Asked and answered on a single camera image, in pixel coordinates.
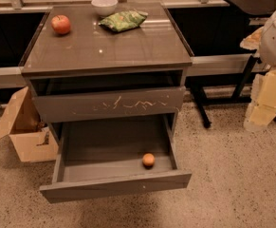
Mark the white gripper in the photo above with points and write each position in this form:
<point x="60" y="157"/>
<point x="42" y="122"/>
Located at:
<point x="262" y="107"/>

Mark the small orange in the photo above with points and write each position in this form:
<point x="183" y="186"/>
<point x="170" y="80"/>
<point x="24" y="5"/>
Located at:
<point x="148" y="160"/>

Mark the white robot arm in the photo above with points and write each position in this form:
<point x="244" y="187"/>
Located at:
<point x="267" y="47"/>

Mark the grey drawer cabinet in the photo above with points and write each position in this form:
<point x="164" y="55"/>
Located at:
<point x="92" y="58"/>

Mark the scratched grey upper drawer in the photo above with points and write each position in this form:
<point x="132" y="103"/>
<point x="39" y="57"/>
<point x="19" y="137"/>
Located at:
<point x="113" y="104"/>

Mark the open grey middle drawer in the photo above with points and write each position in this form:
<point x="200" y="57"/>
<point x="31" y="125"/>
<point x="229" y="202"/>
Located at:
<point x="103" y="158"/>

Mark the black side table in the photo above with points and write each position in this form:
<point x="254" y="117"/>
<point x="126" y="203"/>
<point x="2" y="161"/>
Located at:
<point x="253" y="9"/>

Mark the green chip bag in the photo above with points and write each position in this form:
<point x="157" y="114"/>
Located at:
<point x="124" y="20"/>

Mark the white bowl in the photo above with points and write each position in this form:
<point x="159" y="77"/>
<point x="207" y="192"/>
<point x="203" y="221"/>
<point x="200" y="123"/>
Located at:
<point x="104" y="7"/>

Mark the red apple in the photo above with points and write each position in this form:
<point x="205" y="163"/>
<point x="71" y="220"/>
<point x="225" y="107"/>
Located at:
<point x="61" y="24"/>

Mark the open cardboard box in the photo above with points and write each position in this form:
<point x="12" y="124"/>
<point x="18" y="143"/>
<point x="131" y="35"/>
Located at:
<point x="31" y="139"/>

